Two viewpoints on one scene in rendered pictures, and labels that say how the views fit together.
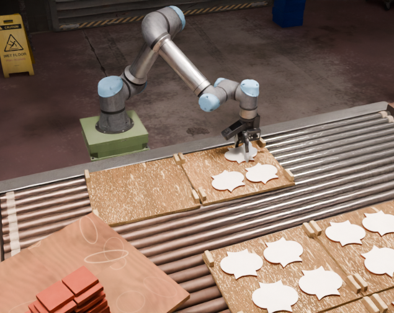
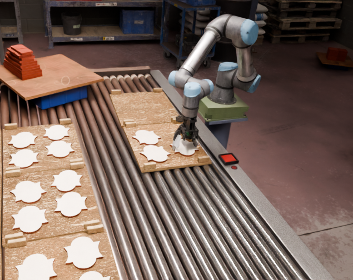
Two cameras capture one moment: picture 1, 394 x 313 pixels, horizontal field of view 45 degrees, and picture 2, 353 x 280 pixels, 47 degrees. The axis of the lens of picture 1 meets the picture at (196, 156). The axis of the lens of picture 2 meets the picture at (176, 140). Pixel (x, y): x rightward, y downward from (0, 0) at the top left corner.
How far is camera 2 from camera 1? 2.53 m
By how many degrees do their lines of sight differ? 71
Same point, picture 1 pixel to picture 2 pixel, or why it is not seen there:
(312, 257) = (50, 161)
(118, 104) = (219, 80)
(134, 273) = (48, 86)
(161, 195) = (134, 113)
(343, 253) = (46, 176)
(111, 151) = not seen: hidden behind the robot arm
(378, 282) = (9, 185)
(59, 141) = (342, 169)
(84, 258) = (66, 75)
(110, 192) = (141, 98)
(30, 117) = not seen: outside the picture
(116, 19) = not seen: outside the picture
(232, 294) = (34, 128)
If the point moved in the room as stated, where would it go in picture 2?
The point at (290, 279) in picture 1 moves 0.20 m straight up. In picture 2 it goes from (35, 149) to (30, 111)
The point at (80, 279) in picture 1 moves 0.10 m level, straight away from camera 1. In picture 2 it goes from (24, 50) to (42, 49)
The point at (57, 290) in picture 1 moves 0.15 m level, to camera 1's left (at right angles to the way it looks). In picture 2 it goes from (20, 46) to (29, 39)
